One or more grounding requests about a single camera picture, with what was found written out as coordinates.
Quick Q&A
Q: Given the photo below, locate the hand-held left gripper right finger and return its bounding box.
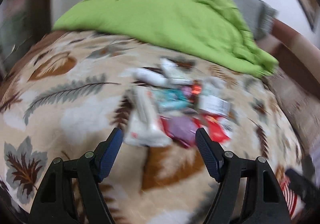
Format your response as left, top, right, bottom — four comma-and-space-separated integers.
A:
195, 128, 292, 224

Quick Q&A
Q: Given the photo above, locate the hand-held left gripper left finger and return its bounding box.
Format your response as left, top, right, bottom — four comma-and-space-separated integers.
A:
30, 128, 123, 224

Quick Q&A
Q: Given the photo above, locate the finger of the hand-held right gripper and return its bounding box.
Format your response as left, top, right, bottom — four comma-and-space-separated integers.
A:
285, 168, 318, 205

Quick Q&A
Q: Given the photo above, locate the red plastic basket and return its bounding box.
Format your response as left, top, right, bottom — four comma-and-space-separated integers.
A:
279, 178, 306, 215

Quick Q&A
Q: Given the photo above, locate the teal printed packet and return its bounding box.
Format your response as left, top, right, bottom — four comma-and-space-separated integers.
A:
150, 88, 190, 112

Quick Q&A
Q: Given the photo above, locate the red packet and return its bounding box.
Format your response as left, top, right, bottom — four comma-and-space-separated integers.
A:
197, 114, 230, 143

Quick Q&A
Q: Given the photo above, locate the purple packet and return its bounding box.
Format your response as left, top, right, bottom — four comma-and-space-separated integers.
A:
166, 115, 198, 148

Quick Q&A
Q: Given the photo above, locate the white plastic packet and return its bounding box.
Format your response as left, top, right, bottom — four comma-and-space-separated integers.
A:
124, 87, 173, 147

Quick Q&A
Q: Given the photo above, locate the white labelled packet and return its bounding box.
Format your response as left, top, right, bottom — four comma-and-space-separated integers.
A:
199, 94, 230, 117

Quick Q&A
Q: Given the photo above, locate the leaf print blanket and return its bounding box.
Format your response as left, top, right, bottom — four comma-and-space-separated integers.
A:
0, 30, 310, 224

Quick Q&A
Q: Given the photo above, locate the shiny orange wrapper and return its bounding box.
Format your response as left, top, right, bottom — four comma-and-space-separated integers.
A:
190, 84, 203, 102

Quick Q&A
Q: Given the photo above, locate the beige striped pillow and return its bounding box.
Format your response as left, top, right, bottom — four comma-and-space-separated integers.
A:
265, 69, 320, 154

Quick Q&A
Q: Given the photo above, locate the white tube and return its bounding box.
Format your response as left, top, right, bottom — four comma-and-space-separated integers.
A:
122, 67, 170, 87

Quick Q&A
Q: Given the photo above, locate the white box packet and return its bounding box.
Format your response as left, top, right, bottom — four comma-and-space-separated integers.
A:
160, 58, 193, 85

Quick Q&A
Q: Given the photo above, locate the brown striped headboard cushion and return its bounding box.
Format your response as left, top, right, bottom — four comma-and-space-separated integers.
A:
257, 19, 320, 104

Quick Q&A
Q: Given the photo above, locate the green blanket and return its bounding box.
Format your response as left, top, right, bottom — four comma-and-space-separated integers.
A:
52, 0, 279, 79

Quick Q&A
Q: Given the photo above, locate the dark wooden door frame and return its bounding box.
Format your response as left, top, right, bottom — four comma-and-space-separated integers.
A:
0, 0, 57, 74

